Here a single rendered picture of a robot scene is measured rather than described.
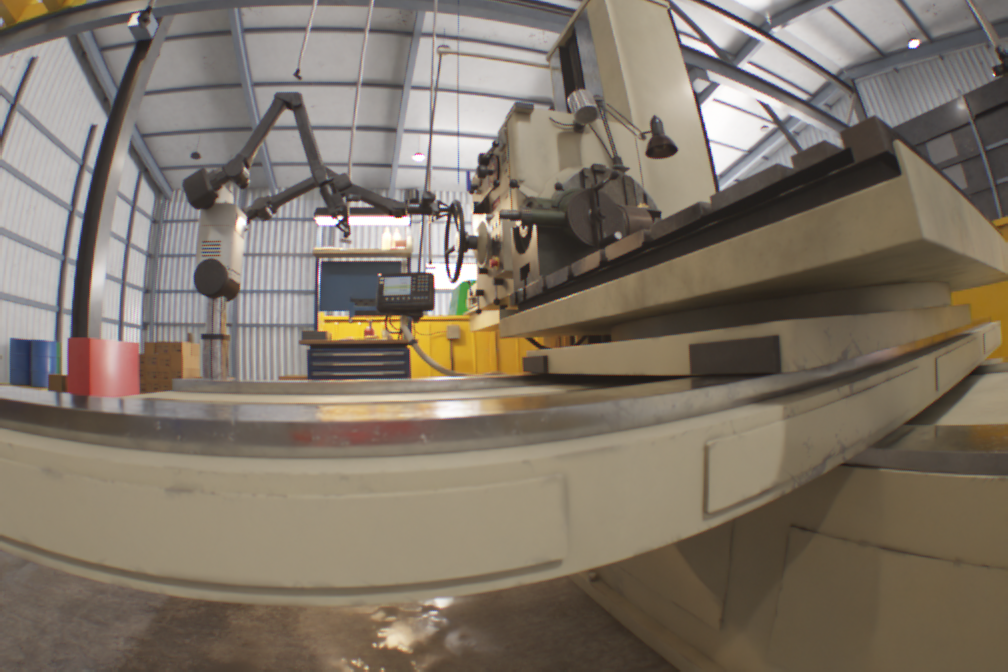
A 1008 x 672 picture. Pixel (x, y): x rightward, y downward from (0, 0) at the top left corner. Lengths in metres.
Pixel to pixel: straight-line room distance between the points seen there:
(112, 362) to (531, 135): 4.16
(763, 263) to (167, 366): 8.98
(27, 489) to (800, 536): 0.97
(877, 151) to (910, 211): 0.09
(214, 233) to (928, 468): 2.14
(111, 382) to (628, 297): 4.48
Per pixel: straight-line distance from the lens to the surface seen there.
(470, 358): 4.49
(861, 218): 0.49
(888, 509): 0.73
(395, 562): 0.32
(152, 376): 9.24
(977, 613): 0.75
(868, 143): 0.54
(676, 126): 2.51
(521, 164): 1.88
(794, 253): 0.53
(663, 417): 0.45
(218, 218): 1.93
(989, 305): 3.04
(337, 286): 3.81
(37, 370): 9.68
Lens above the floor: 0.78
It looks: 9 degrees up
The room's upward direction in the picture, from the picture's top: 3 degrees counter-clockwise
